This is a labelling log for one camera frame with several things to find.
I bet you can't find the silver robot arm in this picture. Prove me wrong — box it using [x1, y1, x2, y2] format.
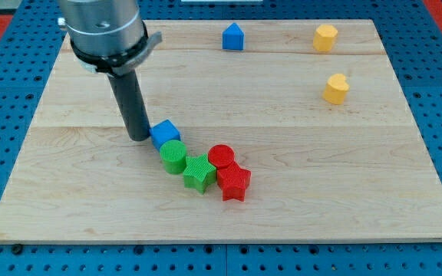
[58, 0, 163, 141]

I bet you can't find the green cylinder block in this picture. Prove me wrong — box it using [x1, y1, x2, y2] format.
[160, 140, 187, 175]

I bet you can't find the blue cube block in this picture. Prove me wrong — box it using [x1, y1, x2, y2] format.
[150, 120, 181, 151]

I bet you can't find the blue pentagon house block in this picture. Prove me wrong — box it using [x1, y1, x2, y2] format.
[222, 23, 245, 51]

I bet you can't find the wooden board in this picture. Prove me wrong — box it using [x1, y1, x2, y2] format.
[0, 20, 442, 245]

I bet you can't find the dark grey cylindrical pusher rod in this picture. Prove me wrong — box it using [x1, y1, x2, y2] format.
[108, 71, 150, 141]

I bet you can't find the green star block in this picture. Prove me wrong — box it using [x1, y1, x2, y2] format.
[183, 153, 217, 194]

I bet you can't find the yellow heart block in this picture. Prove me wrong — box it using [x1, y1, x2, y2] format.
[322, 74, 350, 105]

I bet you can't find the red star block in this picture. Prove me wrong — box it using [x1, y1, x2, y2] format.
[217, 162, 252, 202]

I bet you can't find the red cylinder block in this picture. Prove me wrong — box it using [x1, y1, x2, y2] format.
[208, 144, 235, 169]

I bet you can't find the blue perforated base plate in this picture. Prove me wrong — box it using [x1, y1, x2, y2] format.
[0, 0, 442, 275]

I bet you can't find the yellow hexagon block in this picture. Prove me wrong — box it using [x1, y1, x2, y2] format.
[313, 25, 338, 51]

